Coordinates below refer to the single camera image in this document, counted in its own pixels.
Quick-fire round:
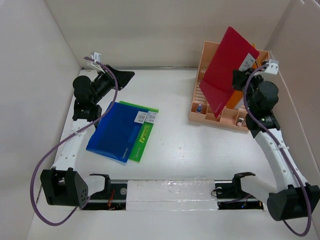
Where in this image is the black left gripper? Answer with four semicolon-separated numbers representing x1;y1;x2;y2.
91;64;134;104

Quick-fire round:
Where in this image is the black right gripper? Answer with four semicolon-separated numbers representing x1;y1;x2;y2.
232;67;266;113

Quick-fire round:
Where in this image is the orange folder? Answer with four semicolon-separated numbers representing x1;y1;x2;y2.
225;43;261;109

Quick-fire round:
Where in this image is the red folder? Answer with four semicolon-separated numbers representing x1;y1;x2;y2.
199;26;260;117

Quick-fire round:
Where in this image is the blue folder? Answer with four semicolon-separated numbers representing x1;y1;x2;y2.
86;102;148;163

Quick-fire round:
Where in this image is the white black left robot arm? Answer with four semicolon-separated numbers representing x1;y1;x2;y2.
40;65;135;208

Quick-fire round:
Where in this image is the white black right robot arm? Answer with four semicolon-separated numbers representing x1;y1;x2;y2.
231;64;320;221

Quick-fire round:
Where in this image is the peach plastic file organizer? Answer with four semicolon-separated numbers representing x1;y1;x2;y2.
188;40;271;132

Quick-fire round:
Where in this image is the green folder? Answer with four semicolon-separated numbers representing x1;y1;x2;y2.
120;101;159;163

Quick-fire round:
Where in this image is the blue cap glue bottle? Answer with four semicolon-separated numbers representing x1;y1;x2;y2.
196;104;203;113

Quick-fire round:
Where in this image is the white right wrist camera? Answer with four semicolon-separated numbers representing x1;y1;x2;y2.
263;59;279;75

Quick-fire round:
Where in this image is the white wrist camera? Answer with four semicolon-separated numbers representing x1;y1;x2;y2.
263;59;279;75
87;51;103;72

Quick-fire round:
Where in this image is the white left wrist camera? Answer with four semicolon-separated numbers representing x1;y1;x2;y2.
87;51;103;72

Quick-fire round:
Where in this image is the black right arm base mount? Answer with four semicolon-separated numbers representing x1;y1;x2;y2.
210;172;264;210

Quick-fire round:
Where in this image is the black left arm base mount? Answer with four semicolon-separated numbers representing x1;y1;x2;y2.
81;173;128;211

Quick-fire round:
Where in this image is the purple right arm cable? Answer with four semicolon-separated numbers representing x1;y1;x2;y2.
242;63;313;237

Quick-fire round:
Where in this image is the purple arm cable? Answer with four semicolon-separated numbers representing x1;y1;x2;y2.
29;56;119;227
242;63;313;237

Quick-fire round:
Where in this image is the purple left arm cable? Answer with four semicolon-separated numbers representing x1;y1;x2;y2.
29;56;119;227

